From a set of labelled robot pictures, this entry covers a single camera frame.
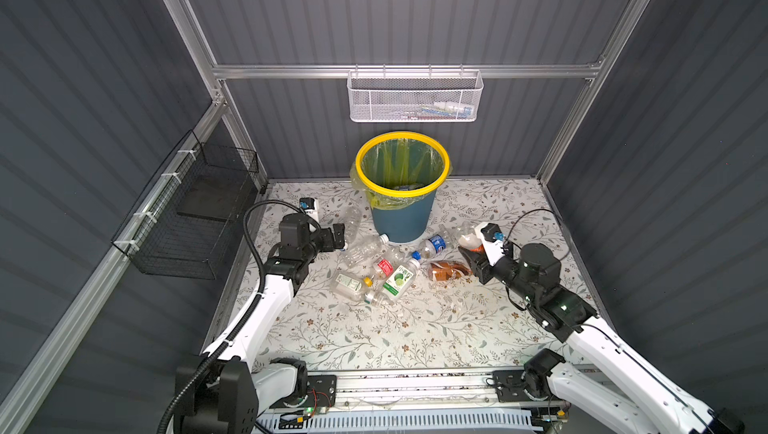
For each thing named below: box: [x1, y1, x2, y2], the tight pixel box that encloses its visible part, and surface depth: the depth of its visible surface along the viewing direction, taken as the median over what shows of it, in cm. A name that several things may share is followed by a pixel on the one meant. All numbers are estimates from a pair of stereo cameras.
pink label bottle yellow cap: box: [363, 257, 395, 287], surface depth 93 cm
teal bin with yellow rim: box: [355, 131, 451, 243], surface depth 96 cm
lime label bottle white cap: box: [364, 258, 421, 306], surface depth 90 cm
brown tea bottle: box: [428, 261, 473, 281], surface depth 91 cm
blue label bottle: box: [412, 234, 446, 260], surface depth 98 cm
